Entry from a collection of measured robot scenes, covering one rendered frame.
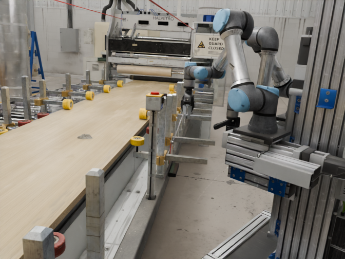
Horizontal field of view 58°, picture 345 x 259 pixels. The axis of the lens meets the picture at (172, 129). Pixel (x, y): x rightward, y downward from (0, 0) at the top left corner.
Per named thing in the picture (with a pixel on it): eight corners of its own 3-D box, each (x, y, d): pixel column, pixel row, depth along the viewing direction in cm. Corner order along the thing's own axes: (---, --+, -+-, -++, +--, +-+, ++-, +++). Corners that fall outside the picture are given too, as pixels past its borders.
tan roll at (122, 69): (207, 78, 452) (208, 70, 449) (207, 79, 441) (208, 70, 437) (111, 72, 469) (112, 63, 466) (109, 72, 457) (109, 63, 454)
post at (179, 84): (178, 140, 256) (181, 81, 244) (177, 142, 253) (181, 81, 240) (173, 140, 257) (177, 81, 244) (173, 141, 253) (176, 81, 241)
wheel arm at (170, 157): (207, 164, 183) (207, 156, 182) (207, 166, 180) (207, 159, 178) (134, 156, 188) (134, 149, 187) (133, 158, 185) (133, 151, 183)
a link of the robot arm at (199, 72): (213, 67, 189) (204, 65, 199) (197, 67, 184) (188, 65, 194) (212, 80, 192) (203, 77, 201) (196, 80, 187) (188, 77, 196)
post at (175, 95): (173, 157, 234) (177, 93, 221) (173, 159, 230) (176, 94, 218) (169, 156, 234) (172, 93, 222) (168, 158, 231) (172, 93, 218)
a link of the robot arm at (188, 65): (189, 62, 193) (182, 61, 201) (187, 80, 196) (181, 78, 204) (199, 62, 197) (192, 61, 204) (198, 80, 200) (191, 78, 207)
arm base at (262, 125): (282, 130, 166) (284, 112, 163) (269, 135, 155) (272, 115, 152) (255, 124, 175) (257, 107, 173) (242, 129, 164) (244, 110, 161)
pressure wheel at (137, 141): (138, 152, 191) (139, 134, 188) (146, 156, 185) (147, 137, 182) (127, 155, 186) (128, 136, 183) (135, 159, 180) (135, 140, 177)
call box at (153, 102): (163, 109, 149) (163, 93, 147) (160, 112, 142) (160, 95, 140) (148, 108, 150) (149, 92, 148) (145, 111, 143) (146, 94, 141)
